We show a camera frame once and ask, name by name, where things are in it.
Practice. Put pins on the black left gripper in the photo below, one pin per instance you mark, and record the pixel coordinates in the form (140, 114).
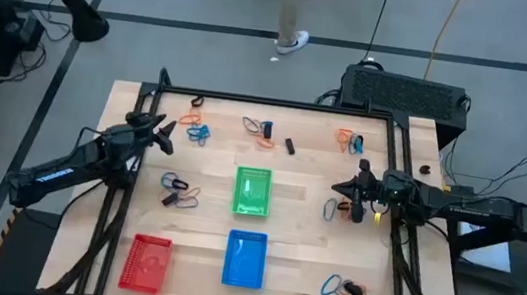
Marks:
(149, 137)

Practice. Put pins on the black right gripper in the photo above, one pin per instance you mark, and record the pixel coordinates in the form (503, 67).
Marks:
(376, 191)

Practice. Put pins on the grey rubber band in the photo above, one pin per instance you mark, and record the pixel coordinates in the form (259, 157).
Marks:
(244, 122)

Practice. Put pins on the blue plastic basket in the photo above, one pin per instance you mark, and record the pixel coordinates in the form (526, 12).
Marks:
(244, 261)

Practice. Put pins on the red plastic basket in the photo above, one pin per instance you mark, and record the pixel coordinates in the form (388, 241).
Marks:
(146, 264)

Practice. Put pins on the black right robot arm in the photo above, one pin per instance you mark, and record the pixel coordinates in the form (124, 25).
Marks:
(477, 209)

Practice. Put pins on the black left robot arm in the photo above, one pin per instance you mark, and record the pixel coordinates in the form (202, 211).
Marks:
(53, 174)

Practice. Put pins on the small black knob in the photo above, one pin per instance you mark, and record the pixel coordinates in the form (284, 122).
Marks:
(425, 170)

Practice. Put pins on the green plastic basket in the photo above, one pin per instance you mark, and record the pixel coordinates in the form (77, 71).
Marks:
(253, 191)

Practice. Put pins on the black perforated computer case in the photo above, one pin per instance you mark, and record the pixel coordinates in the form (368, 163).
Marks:
(401, 94)

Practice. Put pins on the white paper sheet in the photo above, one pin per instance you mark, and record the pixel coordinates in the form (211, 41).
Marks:
(487, 253)

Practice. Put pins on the person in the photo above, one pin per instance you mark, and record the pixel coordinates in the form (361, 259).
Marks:
(291, 0)

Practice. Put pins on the black mat with hazard stripes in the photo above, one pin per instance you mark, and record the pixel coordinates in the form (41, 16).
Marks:
(23, 254)

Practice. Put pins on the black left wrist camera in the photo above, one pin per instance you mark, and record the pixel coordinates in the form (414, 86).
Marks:
(146, 120)

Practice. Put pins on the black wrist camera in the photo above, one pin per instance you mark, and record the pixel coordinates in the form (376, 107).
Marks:
(398, 181)
(146, 120)

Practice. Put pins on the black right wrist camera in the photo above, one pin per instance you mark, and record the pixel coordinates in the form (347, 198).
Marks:
(398, 181)

